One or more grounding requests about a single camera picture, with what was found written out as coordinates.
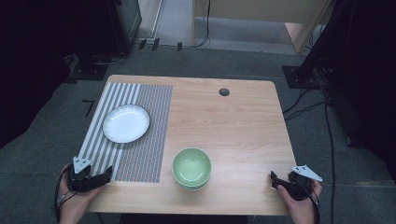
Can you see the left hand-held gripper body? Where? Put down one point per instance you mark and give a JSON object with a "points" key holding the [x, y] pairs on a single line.
{"points": [[80, 180]]}

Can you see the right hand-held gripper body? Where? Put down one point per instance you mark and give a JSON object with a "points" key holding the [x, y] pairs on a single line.
{"points": [[300, 186]]}

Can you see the person's right hand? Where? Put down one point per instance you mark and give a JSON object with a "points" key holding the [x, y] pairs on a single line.
{"points": [[303, 208]]}

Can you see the person's left hand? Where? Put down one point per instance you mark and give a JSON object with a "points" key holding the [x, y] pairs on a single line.
{"points": [[74, 202]]}

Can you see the striped woven placemat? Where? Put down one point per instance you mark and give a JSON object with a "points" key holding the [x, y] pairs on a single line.
{"points": [[143, 149]]}

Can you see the white fluted plate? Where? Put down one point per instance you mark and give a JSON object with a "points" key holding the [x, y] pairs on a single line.
{"points": [[126, 123]]}

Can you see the green bowl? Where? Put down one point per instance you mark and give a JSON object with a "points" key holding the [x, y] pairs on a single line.
{"points": [[191, 188], [191, 166]]}

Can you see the black metal stand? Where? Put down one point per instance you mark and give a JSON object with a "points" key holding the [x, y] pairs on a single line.
{"points": [[308, 71]]}

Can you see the dark curtain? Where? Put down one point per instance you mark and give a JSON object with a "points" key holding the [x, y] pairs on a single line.
{"points": [[28, 62], [370, 93]]}

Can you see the black equipment cabinet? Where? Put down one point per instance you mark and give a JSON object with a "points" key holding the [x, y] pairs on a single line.
{"points": [[124, 25]]}

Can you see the beige wooden partition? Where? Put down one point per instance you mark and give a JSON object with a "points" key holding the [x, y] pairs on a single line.
{"points": [[264, 12]]}

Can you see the black stand base plate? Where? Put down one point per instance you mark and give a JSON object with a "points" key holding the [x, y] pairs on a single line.
{"points": [[90, 72]]}

